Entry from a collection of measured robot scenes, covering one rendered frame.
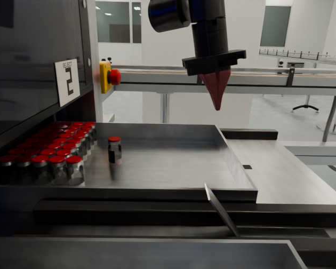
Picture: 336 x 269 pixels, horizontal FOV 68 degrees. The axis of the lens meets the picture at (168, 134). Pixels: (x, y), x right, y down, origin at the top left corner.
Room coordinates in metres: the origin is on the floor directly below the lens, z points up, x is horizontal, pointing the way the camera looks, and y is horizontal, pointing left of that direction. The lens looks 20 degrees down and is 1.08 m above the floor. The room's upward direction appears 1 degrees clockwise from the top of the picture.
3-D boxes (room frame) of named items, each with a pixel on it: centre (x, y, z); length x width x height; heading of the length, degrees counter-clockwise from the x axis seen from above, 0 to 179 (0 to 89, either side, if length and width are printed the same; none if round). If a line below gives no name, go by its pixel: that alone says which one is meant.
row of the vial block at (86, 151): (0.38, 0.15, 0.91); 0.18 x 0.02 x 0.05; 1
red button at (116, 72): (0.63, 0.14, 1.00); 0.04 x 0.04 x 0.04; 1
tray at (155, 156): (0.39, 0.06, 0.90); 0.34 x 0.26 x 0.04; 91
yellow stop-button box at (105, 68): (0.63, 0.19, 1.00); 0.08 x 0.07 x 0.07; 91
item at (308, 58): (5.66, -2.35, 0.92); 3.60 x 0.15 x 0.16; 1
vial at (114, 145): (0.39, 0.09, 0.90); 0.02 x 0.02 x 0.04
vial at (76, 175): (0.31, 0.13, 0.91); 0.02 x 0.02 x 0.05
